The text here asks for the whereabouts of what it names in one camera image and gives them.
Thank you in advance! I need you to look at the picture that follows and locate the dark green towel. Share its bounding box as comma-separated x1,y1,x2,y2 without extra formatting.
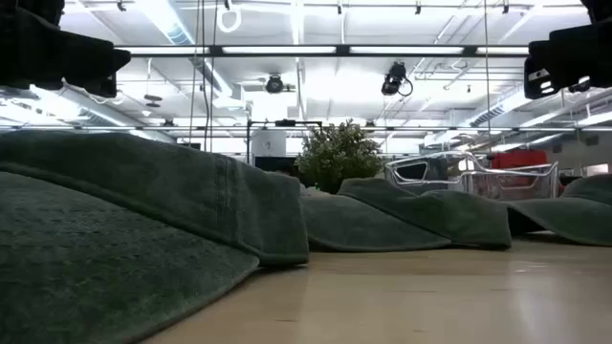
0,170,260,344

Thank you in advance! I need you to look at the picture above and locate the red object in background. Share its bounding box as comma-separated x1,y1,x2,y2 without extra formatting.
490,149,549,170

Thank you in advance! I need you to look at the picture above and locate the clear plastic bin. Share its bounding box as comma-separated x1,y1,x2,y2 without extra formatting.
384,151,560,201

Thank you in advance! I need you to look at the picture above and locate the white box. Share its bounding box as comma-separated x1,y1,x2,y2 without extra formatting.
251,130,288,158

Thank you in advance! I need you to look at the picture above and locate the black computer monitor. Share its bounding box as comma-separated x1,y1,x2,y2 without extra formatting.
253,155,300,177

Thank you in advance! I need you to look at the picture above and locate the green bushy potted plant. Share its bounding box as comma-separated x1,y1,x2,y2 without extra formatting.
295,118,384,195

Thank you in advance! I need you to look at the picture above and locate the thin hanging cable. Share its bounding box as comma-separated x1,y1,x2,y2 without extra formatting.
483,0,492,155

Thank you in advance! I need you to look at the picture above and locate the yellow hanging rope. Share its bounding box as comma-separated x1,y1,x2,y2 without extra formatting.
187,0,202,135

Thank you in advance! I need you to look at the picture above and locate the black hanging cable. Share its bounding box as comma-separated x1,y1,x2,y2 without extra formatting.
201,0,212,153

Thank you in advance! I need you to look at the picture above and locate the thin horizontal frame bar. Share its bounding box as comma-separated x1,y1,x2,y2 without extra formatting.
0,125,612,134

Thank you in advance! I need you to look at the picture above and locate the white looped cable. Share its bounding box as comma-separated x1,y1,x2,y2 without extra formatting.
216,0,243,34

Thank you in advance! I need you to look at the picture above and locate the black ceiling camera with cable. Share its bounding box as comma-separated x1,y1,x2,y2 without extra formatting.
380,60,414,97

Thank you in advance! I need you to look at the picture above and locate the round black ceiling camera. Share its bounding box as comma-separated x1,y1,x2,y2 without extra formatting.
265,73,286,95

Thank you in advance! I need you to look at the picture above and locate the black metal stand frame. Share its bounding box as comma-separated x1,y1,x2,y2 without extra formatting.
245,118,325,166

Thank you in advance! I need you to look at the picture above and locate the black overhead frame bar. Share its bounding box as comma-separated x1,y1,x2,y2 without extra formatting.
114,44,531,59

